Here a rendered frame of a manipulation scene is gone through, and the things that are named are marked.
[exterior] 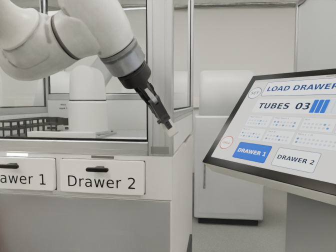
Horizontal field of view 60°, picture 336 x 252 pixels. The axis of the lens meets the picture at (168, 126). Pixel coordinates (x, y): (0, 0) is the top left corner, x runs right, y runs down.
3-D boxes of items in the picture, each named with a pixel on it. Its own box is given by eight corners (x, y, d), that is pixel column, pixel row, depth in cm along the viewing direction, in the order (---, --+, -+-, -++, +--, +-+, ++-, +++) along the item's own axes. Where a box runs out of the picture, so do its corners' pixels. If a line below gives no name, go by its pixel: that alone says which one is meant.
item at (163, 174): (172, 200, 95) (172, 156, 94) (-94, 186, 111) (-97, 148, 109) (192, 152, 188) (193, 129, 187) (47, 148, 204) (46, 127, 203)
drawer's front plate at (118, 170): (143, 195, 94) (143, 162, 93) (60, 191, 99) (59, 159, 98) (145, 194, 96) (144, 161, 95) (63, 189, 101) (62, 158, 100)
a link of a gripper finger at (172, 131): (166, 113, 77) (168, 114, 76) (177, 131, 81) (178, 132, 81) (157, 120, 77) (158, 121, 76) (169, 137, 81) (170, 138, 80)
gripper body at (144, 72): (149, 62, 64) (167, 93, 69) (136, 52, 70) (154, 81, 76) (121, 82, 63) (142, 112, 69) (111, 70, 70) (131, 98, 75)
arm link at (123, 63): (126, 30, 67) (139, 51, 71) (94, 52, 66) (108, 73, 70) (140, 38, 60) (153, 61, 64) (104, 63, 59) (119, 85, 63)
